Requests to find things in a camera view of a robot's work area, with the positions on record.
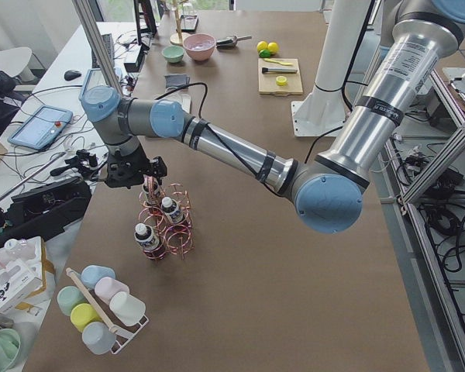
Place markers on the blue teach pendant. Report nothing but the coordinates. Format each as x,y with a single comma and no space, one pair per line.
93,78
41,128

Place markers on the black computer mouse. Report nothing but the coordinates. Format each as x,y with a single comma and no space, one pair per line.
70,75

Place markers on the yellow plastic knife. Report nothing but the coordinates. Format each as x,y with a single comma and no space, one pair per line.
280,62

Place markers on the pink bowl of ice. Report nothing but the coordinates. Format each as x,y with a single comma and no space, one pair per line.
199,46

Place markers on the half lemon slice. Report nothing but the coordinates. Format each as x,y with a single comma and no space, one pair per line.
281,80

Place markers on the grey folded cloth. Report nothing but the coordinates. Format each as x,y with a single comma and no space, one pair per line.
176,80

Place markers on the wooden cup tree stand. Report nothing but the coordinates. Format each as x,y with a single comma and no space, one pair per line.
179,36

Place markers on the whole yellow lemon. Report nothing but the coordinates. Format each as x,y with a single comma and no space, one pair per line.
262,45

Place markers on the copper wire bottle basket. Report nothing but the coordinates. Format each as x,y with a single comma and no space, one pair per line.
178,240

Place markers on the yellow plastic cup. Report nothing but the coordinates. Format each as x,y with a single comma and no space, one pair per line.
82,315

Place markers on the steel ice scoop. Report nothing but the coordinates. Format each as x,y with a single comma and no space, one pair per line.
229,42

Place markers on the bamboo cutting board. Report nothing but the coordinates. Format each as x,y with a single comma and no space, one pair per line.
267,84

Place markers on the green empty bowl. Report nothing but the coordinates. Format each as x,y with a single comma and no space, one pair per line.
173,54

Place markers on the black equipment case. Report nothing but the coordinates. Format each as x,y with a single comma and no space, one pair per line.
45,211

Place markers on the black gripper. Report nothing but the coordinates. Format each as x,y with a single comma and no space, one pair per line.
138,161

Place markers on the tea bottle white cap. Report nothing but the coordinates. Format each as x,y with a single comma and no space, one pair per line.
150,199

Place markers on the white plastic cup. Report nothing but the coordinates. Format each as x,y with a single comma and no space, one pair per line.
127,308

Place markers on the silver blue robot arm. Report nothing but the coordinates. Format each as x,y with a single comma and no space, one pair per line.
214,106

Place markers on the green plastic cup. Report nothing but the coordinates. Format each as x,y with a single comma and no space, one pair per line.
68,297

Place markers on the light blue plastic cup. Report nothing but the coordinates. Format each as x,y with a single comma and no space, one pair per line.
97,337

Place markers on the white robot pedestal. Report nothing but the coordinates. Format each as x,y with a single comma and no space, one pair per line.
324,109

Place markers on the steel muddler black tip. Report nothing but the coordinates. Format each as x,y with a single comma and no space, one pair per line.
275,70

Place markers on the pink plastic cup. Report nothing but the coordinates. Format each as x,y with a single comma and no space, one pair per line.
107,287

